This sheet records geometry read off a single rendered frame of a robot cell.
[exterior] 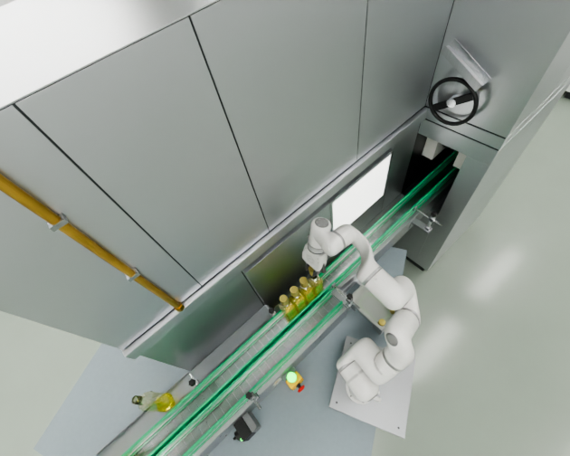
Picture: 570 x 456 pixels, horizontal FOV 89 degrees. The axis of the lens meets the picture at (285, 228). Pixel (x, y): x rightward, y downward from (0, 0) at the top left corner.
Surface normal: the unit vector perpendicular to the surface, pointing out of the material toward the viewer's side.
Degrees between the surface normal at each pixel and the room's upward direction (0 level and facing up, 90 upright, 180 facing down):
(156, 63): 90
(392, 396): 2
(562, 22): 90
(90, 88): 90
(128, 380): 0
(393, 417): 2
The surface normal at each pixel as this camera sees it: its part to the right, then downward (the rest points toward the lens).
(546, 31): -0.75, 0.61
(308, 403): -0.15, -0.54
